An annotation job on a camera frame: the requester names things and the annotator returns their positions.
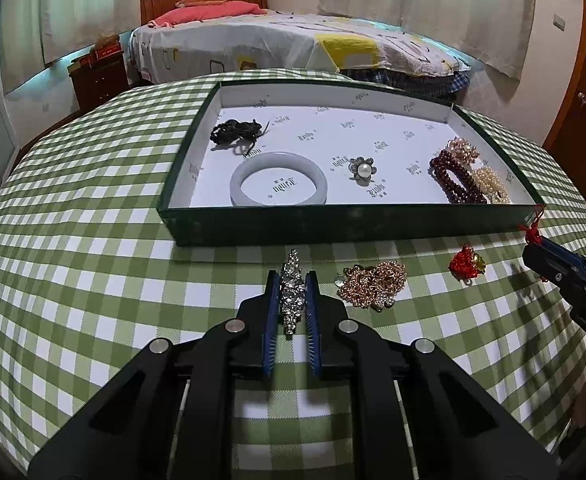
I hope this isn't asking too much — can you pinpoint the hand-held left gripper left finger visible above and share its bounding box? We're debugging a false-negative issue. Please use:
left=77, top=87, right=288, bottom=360
left=27, top=270, right=281, bottom=480

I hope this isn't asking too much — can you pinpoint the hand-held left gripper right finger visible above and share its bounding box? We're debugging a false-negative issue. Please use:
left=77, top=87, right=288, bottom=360
left=304, top=270, right=559, bottom=480

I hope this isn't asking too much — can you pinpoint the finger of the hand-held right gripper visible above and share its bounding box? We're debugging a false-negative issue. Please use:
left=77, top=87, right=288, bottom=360
left=540, top=236, right=586, bottom=281
left=522, top=244, right=576, bottom=288

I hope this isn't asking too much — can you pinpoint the red knot charm with cord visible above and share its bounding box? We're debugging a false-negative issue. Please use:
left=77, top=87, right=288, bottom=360
left=519, top=204, right=547, bottom=247

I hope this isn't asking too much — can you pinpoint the long rhinestone hair clip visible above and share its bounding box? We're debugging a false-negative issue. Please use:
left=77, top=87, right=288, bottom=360
left=279, top=249, right=305, bottom=336

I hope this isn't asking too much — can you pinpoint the white pearl bracelet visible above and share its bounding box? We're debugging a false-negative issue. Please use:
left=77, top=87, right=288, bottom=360
left=470, top=165, right=512, bottom=205

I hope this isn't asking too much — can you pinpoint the dark red bead bracelet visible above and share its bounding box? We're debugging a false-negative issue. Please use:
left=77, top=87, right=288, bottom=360
left=429, top=149, right=488, bottom=206

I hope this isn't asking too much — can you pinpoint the silver rhinestone brooch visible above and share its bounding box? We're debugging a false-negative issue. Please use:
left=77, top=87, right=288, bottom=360
left=446, top=136, right=480, bottom=166

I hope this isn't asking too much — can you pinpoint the white jade bangle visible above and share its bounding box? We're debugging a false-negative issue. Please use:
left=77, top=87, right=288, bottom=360
left=229, top=151, right=329, bottom=207

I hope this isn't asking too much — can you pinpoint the black hair tie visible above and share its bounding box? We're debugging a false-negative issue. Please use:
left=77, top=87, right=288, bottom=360
left=209, top=116, right=274, bottom=157

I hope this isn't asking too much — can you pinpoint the green jewelry box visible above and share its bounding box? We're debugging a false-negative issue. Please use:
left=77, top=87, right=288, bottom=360
left=159, top=79, right=547, bottom=247

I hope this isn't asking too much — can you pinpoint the red knot charm gold leaf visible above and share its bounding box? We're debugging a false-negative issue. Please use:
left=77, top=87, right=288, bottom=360
left=448, top=244, right=488, bottom=284

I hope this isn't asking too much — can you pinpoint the green checked tablecloth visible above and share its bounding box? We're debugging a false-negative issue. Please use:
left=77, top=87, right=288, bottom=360
left=0, top=67, right=586, bottom=480

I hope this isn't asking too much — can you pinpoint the blue plaid bed skirt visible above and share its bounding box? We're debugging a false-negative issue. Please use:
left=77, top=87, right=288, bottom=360
left=340, top=67, right=472, bottom=104

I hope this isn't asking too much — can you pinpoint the bed with patterned cover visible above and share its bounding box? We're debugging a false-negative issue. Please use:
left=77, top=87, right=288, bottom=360
left=129, top=9, right=472, bottom=87

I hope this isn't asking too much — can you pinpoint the dark wooden nightstand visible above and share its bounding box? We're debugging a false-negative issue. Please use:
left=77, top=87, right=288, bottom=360
left=68, top=52, right=129, bottom=114

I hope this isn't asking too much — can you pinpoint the pink pillow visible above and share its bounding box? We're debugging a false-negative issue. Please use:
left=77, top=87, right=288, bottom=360
left=148, top=1, right=267, bottom=29

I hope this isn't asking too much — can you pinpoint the red box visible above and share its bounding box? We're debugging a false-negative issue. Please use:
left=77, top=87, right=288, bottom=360
left=70, top=44, right=124, bottom=69

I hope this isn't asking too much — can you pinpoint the wooden headboard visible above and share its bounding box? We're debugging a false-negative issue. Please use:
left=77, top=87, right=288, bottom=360
left=139, top=0, right=269, bottom=26

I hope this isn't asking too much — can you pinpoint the gold chain necklace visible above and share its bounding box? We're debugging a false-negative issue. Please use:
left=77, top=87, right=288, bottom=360
left=335, top=261, right=408, bottom=314

